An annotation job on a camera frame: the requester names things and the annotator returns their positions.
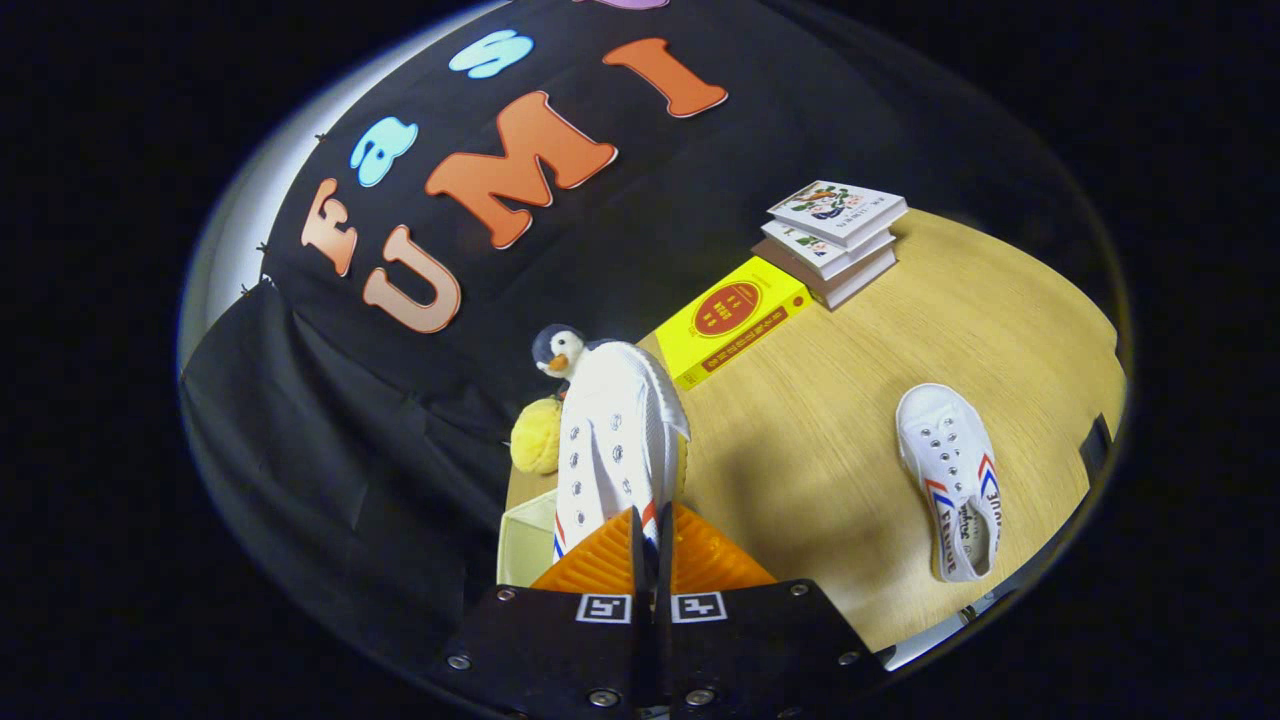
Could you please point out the yellow plush ball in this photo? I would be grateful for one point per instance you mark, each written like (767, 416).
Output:
(538, 437)

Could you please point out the white cover book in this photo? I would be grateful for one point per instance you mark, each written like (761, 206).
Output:
(810, 250)

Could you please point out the penguin plush toy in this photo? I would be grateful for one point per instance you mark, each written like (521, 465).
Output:
(555, 350)

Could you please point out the beige fabric storage box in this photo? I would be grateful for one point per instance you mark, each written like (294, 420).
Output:
(525, 545)

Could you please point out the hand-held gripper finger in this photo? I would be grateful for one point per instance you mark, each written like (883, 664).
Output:
(638, 585)
(663, 585)

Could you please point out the white canvas shoe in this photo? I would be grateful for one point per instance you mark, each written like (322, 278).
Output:
(950, 470)
(620, 430)

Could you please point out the floral cover book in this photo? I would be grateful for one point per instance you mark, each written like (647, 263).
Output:
(835, 205)

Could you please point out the yellow book with red circle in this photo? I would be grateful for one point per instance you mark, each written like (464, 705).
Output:
(730, 315)

